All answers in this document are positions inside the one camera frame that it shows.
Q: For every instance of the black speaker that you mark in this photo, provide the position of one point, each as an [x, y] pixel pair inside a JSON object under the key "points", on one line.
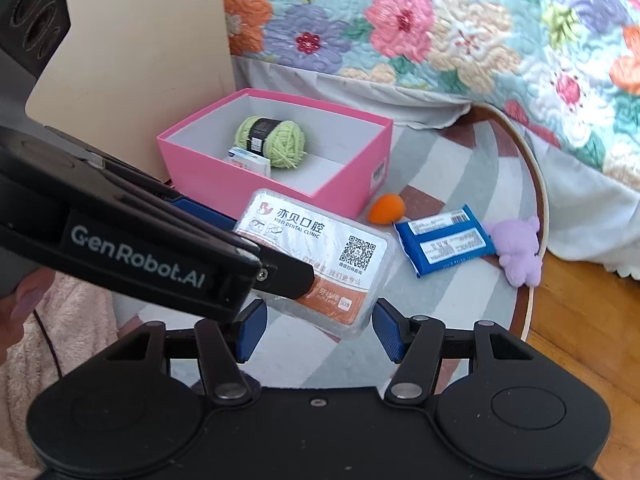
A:
{"points": [[30, 25]]}

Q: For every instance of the blue wipes packet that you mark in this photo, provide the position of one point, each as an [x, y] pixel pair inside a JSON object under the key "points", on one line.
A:
{"points": [[445, 242]]}

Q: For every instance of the floral quilted bedspread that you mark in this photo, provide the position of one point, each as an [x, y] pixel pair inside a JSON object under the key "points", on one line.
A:
{"points": [[450, 35]]}

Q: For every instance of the person's left hand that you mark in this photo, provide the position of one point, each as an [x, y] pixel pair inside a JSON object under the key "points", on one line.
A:
{"points": [[25, 300]]}

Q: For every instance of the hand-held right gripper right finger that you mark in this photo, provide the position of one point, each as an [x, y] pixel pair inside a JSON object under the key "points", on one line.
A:
{"points": [[387, 330]]}

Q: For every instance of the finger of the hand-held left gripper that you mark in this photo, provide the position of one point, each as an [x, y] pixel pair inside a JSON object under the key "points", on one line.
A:
{"points": [[205, 215], [285, 272]]}

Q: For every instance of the green yarn ball black label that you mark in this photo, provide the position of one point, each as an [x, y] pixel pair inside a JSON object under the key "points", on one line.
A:
{"points": [[285, 145]]}

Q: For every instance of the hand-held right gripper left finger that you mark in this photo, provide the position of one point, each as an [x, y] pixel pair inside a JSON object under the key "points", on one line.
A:
{"points": [[252, 332]]}

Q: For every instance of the pink fluffy cloth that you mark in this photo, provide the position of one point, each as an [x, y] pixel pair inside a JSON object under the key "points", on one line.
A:
{"points": [[75, 330]]}

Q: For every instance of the pink cardboard box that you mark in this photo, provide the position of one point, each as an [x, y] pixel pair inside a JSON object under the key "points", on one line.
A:
{"points": [[325, 195]]}

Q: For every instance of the orange makeup sponge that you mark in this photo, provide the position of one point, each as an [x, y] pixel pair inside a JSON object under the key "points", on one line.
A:
{"points": [[385, 209]]}

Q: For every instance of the clear plastic floss box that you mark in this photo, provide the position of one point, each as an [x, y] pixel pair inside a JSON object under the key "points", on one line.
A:
{"points": [[320, 240]]}

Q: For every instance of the purple plush toy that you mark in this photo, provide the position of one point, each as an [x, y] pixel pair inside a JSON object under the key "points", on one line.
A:
{"points": [[517, 255]]}

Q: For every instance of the small white blue box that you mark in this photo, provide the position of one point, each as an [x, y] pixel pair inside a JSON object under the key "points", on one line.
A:
{"points": [[250, 162]]}

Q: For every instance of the beige wooden panel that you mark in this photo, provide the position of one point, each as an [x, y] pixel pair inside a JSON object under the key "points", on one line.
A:
{"points": [[150, 60]]}

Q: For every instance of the round striped rug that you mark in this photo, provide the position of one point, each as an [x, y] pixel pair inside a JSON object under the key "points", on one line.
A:
{"points": [[450, 170]]}

